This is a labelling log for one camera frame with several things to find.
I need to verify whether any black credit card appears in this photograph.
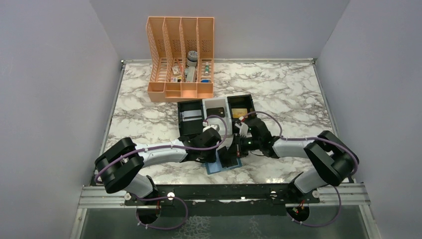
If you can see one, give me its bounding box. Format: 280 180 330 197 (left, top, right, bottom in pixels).
206 107 225 118

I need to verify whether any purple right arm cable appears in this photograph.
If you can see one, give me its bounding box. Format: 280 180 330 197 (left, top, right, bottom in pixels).
238 111 359 228

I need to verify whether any gold credit card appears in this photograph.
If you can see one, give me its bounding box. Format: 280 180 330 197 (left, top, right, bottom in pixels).
231 108 248 119

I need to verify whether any white middle tray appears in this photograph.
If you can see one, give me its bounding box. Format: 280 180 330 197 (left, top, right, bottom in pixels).
202 97 233 135

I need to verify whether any left black tray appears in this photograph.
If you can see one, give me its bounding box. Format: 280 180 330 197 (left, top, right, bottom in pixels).
177 100 205 137

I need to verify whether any black mounting base rail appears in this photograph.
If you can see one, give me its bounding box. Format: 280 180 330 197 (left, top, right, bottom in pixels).
123 183 320 207

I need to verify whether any blue leather card holder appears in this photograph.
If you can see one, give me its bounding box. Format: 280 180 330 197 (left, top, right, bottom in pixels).
202 155 242 175

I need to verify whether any orange plastic file organizer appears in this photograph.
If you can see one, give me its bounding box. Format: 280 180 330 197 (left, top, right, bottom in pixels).
146 16 215 103

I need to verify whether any right black tray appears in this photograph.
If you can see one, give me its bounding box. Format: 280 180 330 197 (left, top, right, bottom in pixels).
227 95 255 126

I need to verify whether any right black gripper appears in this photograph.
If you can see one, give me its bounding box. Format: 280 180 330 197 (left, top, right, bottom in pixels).
223 132 262 158

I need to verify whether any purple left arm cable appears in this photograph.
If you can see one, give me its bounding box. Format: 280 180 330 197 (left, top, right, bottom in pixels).
94 115 229 231

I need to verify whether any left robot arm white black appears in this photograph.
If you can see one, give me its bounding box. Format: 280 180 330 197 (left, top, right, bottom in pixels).
95 123 222 205

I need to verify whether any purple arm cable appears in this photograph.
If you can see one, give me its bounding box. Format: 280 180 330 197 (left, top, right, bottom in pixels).
94 115 229 231
238 111 359 228

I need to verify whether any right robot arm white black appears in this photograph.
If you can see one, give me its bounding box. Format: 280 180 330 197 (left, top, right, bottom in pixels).
219 118 359 203

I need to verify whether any small green white bottle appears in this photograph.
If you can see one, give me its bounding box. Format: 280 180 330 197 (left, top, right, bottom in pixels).
204 62 210 75

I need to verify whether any grey round-headed bottle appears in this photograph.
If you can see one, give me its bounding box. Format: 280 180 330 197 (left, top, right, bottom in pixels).
185 50 198 83

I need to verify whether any black VIP card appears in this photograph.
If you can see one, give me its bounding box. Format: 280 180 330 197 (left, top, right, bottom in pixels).
217 146 238 168

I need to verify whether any black tray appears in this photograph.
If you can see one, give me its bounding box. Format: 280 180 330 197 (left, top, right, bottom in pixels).
177 100 205 137
227 95 255 126

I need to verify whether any small orange white box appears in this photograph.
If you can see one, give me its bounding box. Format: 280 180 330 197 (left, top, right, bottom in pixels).
172 66 181 76

